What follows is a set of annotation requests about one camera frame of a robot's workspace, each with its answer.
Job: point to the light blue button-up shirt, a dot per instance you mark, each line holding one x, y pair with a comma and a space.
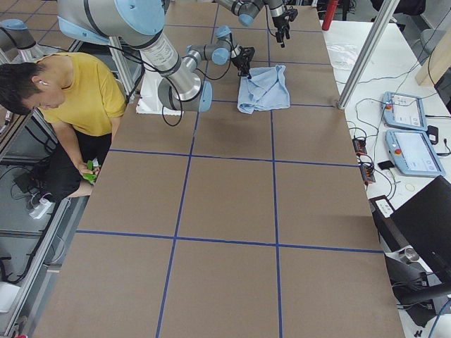
264, 91

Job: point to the red fire extinguisher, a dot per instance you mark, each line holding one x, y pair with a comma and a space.
330, 12

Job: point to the blue teach pendant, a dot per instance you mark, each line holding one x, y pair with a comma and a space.
413, 154
404, 111

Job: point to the upper blue teach pendant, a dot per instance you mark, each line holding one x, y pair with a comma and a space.
404, 111

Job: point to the lower blue teach pendant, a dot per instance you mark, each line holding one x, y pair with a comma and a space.
413, 154

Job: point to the aluminium frame post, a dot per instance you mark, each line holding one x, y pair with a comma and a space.
379, 25

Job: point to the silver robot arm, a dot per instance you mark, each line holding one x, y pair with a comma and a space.
247, 11
140, 24

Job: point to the lower orange black usb hub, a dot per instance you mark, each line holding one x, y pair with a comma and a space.
367, 173

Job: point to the orange black usb hub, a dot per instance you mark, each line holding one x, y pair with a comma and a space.
367, 173
359, 145

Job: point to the white power strip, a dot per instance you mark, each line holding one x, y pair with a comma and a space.
40, 209

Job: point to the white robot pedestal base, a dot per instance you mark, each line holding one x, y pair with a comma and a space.
149, 102

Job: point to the black monitor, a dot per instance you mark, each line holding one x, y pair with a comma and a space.
417, 235

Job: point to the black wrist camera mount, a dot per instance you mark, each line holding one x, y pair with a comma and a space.
290, 14

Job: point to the person in yellow shirt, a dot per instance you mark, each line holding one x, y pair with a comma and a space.
81, 100

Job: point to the upper orange black usb hub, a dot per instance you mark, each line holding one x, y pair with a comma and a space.
359, 145

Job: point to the clear plastic bag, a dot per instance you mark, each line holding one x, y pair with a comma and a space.
343, 56

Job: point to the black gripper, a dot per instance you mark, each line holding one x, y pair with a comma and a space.
240, 61
280, 23

